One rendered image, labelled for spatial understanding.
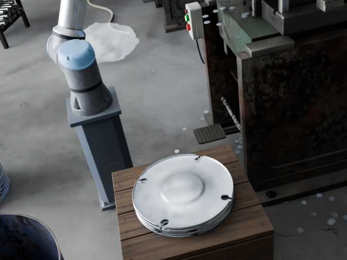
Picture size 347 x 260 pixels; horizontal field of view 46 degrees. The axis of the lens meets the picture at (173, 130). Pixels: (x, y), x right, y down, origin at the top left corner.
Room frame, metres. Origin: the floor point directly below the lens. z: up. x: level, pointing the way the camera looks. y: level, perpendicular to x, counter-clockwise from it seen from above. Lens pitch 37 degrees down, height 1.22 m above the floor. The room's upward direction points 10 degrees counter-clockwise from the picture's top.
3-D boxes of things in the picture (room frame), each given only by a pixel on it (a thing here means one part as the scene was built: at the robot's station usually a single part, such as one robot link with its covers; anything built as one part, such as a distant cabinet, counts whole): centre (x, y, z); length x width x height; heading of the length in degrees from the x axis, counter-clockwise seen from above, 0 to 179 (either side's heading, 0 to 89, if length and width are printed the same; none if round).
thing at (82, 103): (1.28, 0.27, 0.50); 0.15 x 0.15 x 0.10
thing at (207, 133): (1.38, -0.38, 0.14); 0.59 x 0.10 x 0.05; 95
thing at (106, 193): (1.28, 0.27, 0.23); 0.19 x 0.19 x 0.45; 9
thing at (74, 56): (1.29, 0.28, 0.62); 0.13 x 0.12 x 0.14; 25
